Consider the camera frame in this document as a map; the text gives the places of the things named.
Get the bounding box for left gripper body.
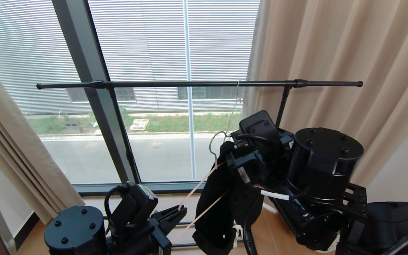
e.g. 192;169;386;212
107;212;172;255

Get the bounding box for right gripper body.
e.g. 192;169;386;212
225;143;337;250

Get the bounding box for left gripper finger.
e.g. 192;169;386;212
153;206;187;231

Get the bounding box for pink clothes hanger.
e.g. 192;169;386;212
225;81;243;137
170;131;238;245

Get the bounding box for black shorts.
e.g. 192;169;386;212
193;141;265;255

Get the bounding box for black clothes rack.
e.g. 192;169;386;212
36;79;364;248

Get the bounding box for beige curtain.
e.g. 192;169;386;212
0;50;86;225
243;0;408;199

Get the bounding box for window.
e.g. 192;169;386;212
0;0;261;195

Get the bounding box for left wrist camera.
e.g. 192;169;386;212
110;182;158;234

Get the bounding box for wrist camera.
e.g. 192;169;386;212
232;110;294;162
110;182;158;234

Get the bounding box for black cable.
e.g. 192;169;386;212
104;185;130;227
243;198;263;255

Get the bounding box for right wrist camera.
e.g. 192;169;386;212
232;110;294;162

